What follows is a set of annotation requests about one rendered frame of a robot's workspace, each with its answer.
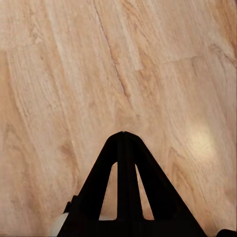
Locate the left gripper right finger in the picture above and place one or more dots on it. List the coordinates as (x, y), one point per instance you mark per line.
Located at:
(172, 216)

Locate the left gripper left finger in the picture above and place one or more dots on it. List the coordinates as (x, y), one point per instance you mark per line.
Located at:
(83, 218)

